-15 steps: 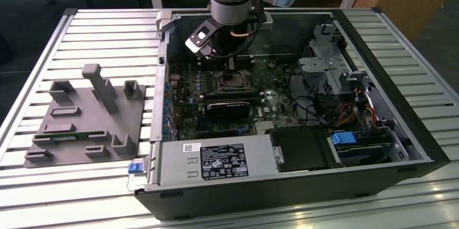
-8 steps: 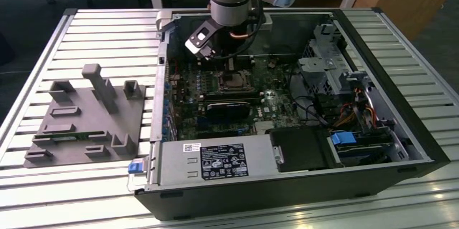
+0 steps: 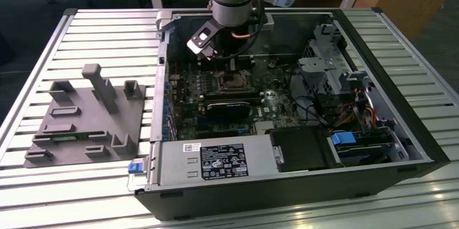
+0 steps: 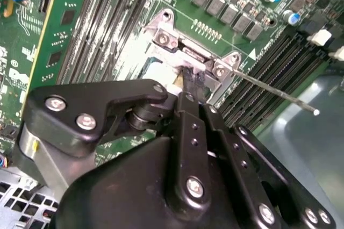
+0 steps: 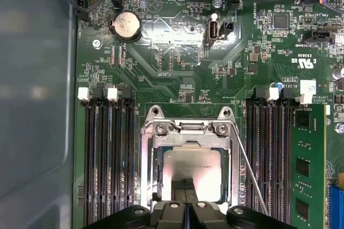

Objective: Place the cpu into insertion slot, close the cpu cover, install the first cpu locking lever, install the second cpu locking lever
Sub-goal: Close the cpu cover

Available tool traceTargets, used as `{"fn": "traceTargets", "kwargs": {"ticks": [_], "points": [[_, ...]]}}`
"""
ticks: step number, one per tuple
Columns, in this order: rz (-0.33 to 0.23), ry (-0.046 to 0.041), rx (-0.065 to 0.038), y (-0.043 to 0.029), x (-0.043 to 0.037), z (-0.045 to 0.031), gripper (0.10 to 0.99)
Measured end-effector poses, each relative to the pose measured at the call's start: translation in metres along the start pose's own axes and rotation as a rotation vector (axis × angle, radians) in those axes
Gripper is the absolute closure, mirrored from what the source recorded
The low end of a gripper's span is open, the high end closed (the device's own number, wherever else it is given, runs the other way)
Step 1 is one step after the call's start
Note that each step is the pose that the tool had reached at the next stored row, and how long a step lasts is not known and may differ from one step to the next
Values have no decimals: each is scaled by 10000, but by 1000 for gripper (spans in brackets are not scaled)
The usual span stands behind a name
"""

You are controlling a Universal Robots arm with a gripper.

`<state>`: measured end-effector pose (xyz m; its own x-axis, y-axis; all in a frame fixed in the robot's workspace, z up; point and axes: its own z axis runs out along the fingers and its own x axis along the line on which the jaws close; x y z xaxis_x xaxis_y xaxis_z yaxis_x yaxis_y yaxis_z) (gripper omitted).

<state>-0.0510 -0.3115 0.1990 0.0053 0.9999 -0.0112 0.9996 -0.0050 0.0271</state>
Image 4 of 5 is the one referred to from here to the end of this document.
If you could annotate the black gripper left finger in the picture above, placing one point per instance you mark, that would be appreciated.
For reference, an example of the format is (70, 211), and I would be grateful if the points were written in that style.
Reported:
(67, 110)

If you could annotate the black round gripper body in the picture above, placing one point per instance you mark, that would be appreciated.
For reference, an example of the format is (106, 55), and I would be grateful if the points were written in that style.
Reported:
(113, 199)

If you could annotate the metal socket cover frame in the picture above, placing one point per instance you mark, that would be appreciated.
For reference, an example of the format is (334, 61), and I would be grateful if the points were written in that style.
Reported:
(188, 62)

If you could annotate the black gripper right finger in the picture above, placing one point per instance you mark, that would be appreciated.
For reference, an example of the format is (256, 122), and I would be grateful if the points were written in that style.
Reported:
(232, 156)

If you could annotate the silver square CPU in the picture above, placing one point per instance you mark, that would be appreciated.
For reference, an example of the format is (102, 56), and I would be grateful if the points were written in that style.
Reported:
(161, 74)

